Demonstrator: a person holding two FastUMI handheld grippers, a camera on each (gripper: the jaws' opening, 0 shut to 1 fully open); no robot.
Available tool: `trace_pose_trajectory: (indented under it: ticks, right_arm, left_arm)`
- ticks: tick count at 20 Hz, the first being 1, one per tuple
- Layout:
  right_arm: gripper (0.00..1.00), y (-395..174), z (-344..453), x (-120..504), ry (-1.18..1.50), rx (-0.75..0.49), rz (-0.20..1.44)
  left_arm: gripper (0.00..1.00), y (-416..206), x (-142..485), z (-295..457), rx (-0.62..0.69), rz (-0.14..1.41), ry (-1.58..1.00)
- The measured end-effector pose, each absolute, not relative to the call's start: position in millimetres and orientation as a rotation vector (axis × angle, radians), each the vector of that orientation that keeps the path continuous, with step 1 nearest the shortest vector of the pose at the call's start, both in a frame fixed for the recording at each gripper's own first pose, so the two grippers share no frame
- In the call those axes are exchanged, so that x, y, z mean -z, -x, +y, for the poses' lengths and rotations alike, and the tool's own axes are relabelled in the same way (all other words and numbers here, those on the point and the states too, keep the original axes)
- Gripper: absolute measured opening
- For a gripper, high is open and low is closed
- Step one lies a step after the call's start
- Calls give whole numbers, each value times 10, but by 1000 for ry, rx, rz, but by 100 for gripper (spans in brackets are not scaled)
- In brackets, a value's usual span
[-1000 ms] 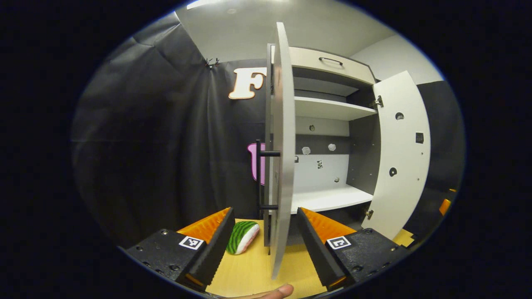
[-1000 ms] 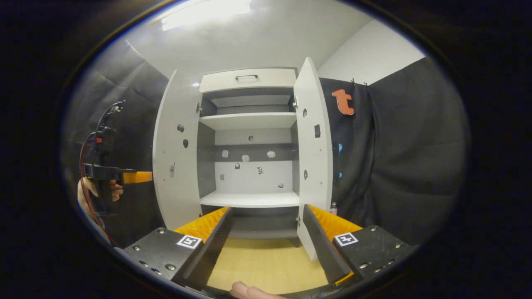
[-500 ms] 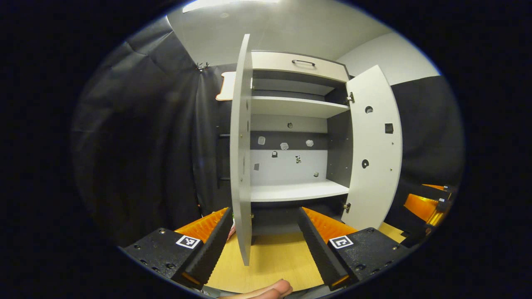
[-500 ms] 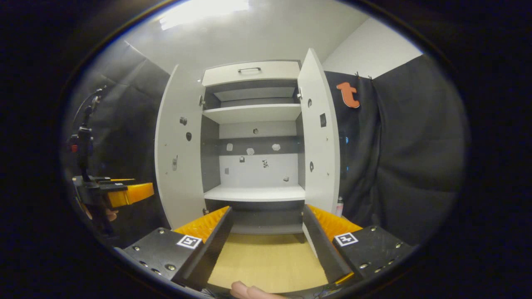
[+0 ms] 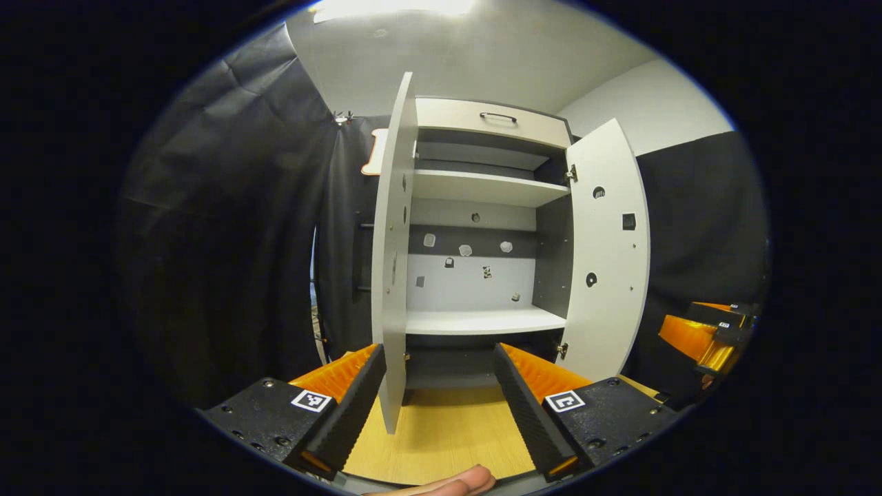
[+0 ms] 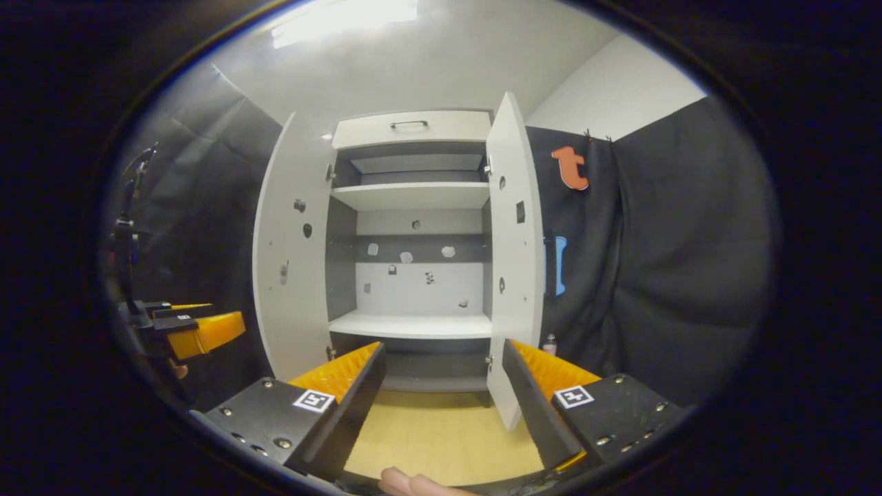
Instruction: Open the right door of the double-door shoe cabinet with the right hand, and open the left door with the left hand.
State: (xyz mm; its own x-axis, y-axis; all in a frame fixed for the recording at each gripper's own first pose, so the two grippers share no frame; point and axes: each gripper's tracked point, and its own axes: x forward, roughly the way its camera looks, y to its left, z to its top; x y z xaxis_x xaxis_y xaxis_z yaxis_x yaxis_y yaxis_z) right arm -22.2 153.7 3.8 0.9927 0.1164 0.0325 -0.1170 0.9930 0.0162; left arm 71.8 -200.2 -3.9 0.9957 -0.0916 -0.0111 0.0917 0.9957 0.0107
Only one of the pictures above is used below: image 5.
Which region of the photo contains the white cabinet shelf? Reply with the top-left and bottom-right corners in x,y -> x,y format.
405,308 -> 567,336
412,169 -> 571,208

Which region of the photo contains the beige shoe cabinet door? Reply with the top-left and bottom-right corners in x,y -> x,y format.
371,71 -> 419,435
557,118 -> 650,383

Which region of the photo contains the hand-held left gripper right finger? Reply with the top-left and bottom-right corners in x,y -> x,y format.
493,342 -> 683,483

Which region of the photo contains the beige double-door shoe cabinet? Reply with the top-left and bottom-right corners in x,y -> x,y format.
371,71 -> 650,436

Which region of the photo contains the black door handle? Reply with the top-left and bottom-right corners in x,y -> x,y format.
353,219 -> 376,293

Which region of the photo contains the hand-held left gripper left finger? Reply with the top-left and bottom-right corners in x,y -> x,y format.
200,344 -> 387,481

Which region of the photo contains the ceiling light panel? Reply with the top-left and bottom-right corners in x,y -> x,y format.
314,0 -> 476,23

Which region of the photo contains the beige cabinet drawer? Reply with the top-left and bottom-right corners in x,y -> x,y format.
415,96 -> 573,149

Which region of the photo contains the black backdrop cloth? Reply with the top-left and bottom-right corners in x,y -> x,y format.
117,21 -> 771,414

